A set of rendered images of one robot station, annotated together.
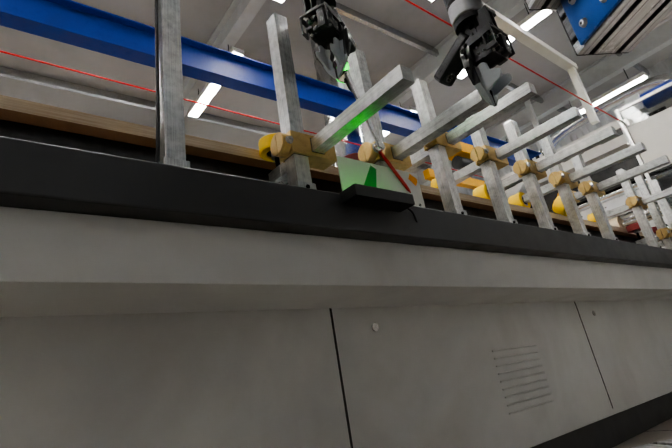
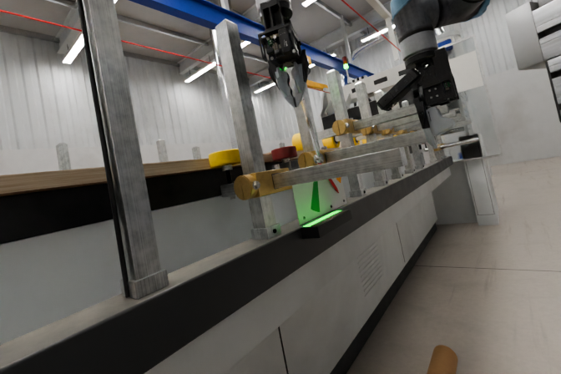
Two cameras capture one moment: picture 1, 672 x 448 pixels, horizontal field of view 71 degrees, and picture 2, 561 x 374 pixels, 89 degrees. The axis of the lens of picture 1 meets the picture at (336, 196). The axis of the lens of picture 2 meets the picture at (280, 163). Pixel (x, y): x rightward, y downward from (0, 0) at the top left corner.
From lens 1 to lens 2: 0.56 m
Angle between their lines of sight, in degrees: 23
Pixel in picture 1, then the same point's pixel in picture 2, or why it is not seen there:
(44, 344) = not seen: outside the picture
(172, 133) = (139, 239)
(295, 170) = (262, 214)
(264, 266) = (246, 335)
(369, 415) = (297, 348)
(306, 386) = (258, 353)
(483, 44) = (437, 90)
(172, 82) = (128, 161)
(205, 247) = (193, 356)
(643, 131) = not seen: hidden behind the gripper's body
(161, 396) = not seen: outside the picture
